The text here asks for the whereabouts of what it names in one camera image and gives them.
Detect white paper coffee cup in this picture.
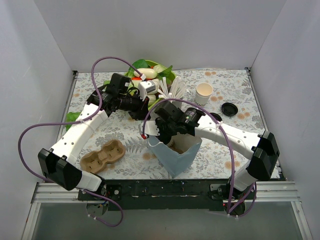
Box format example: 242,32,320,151
166,138,175,148

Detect brown pulp cup carrier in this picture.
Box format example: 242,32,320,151
80,139,126,174
171,146,184,155

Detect white paper bag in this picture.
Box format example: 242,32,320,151
146,133,202,178

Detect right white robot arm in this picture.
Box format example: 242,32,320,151
154,101,280,199

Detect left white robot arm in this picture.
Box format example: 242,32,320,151
38,73,156,200

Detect black coffee lid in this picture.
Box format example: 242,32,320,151
221,102,238,117
210,112,222,122

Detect grey straw holder cup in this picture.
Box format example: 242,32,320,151
171,100,182,109

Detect long green napa cabbage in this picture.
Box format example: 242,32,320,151
100,78,159,96

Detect yellow napa cabbage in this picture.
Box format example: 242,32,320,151
147,94,157,107

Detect green plastic basket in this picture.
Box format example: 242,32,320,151
132,58,177,109

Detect white radish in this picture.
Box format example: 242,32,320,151
137,68,158,79

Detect white wrapped straws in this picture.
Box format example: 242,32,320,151
157,76,187,99

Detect stacked white paper cup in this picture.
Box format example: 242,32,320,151
195,82,213,107

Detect green bok choy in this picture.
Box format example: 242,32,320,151
125,59,149,78

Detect small bok choy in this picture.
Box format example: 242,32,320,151
153,64,175,81

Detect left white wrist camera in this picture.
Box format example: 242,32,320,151
137,80,159,101

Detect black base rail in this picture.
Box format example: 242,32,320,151
77,178,258,211

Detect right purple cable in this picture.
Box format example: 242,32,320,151
141,98,258,217

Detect purple cable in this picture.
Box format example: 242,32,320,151
141,98,258,217
18,56,147,228

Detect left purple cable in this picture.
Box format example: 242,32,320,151
18,56,147,228

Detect aluminium frame rail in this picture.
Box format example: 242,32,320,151
21,181,313,240

